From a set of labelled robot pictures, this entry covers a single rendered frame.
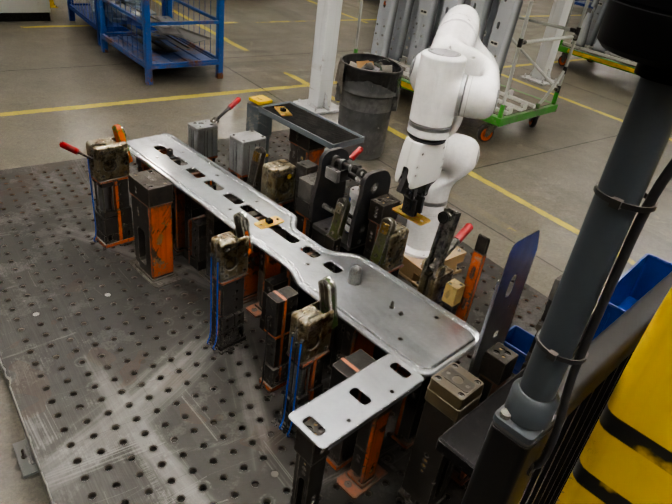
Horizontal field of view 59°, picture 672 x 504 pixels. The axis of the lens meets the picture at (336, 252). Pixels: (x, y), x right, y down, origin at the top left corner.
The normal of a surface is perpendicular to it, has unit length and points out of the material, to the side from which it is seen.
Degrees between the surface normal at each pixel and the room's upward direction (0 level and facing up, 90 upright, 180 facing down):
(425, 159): 89
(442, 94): 90
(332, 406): 0
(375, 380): 0
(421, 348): 0
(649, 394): 90
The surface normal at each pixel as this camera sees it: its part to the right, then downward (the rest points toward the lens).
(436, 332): 0.12, -0.84
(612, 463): -0.72, 0.29
